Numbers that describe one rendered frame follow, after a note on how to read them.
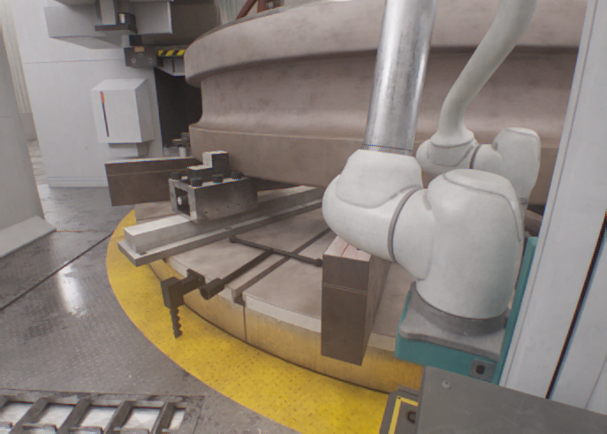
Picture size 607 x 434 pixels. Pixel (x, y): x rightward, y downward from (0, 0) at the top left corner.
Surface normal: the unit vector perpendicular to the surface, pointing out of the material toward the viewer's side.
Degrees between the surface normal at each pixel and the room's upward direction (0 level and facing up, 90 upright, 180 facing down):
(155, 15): 90
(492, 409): 0
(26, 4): 90
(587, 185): 90
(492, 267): 88
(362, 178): 76
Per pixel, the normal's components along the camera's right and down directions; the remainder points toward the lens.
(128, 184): 0.40, 0.27
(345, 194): -0.78, -0.07
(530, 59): -0.14, 0.29
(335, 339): -0.37, 0.28
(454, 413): 0.00, -0.96
